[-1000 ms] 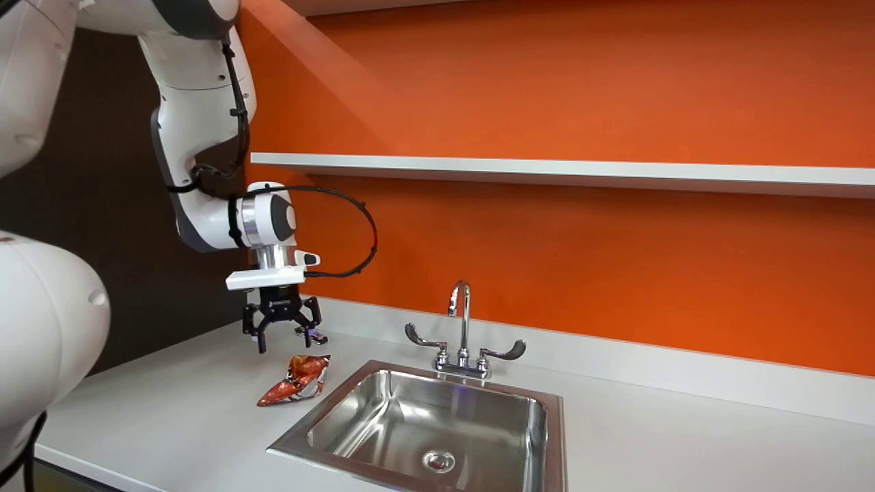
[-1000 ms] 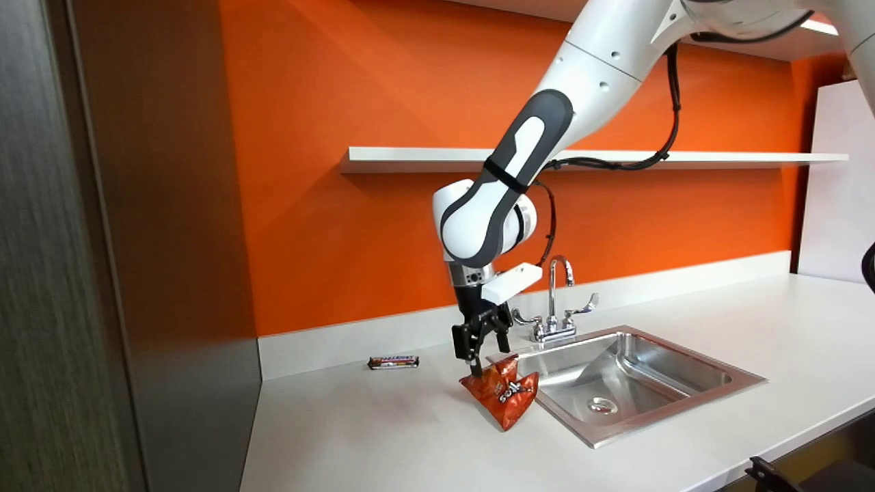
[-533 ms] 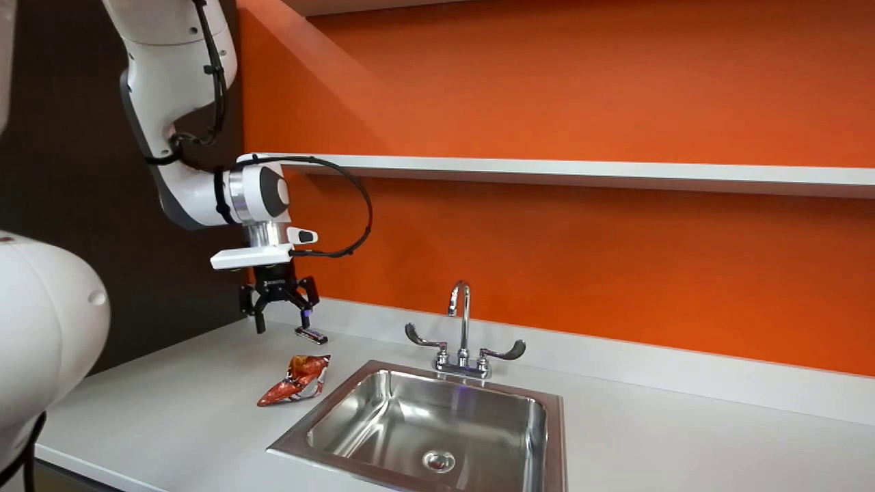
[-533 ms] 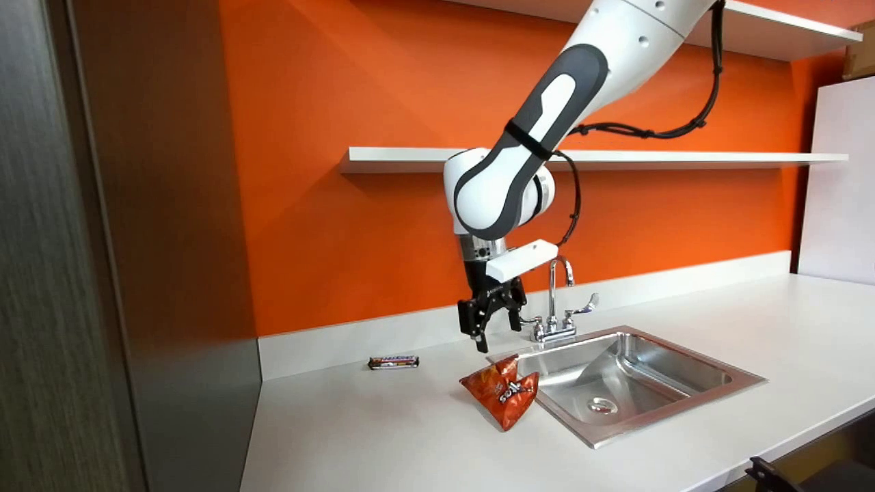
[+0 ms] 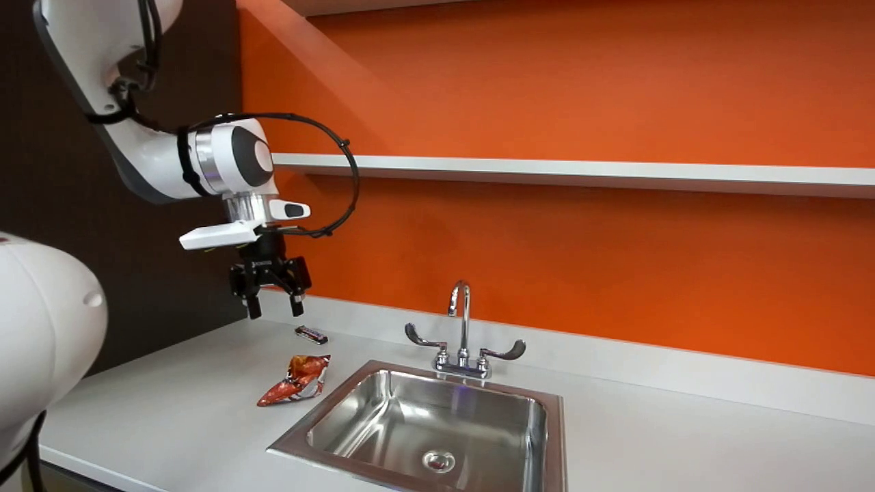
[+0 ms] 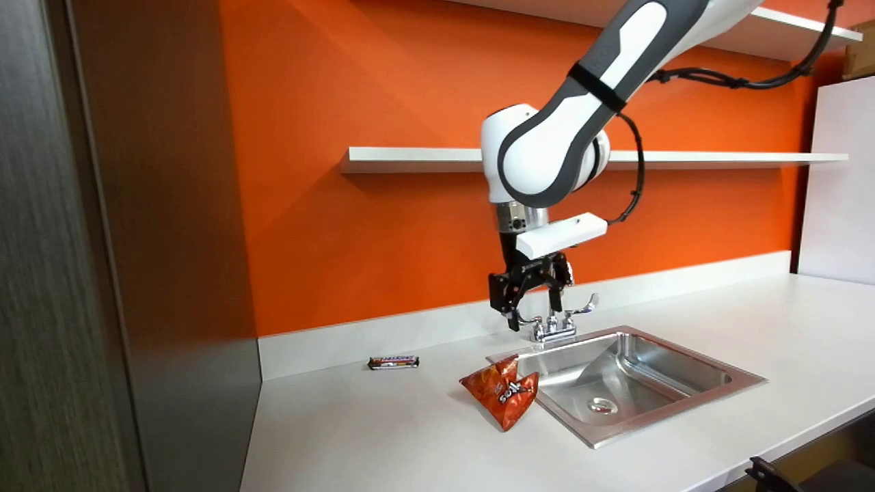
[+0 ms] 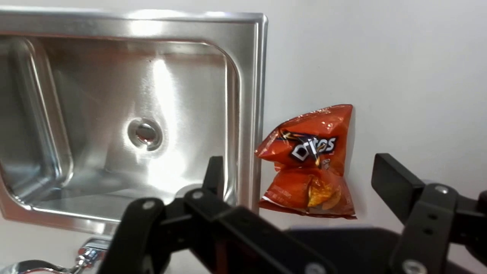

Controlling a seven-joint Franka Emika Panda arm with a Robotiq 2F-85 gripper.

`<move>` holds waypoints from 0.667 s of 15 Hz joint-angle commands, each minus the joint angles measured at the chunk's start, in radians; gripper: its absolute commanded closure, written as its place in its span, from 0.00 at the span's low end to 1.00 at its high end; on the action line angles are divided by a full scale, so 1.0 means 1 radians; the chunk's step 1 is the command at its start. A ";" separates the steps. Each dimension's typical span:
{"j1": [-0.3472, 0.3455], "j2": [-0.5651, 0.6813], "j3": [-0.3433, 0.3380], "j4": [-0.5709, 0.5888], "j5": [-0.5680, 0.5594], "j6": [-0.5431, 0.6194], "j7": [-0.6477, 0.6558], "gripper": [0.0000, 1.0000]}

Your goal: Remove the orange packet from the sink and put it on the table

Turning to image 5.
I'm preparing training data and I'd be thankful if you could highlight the stainless steel sink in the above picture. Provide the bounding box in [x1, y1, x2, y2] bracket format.
[268, 358, 571, 492]

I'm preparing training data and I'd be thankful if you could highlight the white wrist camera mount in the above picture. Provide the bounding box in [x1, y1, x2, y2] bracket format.
[174, 217, 279, 255]

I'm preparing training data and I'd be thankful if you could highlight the high white wall shelf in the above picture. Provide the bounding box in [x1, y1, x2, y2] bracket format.
[282, 0, 480, 19]

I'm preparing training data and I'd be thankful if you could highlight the orange snack packet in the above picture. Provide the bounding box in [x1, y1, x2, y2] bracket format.
[253, 352, 333, 411]

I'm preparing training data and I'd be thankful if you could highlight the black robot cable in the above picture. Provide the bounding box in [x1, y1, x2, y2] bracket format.
[85, 0, 363, 243]

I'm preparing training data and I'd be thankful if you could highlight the dark wood cabinet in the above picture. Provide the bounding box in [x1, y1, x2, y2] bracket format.
[0, 0, 268, 375]

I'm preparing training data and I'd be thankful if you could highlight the chrome two-handle faucet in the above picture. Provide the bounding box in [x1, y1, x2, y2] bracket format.
[402, 278, 530, 385]

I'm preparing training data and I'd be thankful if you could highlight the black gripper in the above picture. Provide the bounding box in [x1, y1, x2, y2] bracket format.
[226, 226, 315, 323]

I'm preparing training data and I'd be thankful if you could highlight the long white wall shelf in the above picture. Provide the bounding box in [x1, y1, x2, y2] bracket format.
[268, 151, 875, 200]

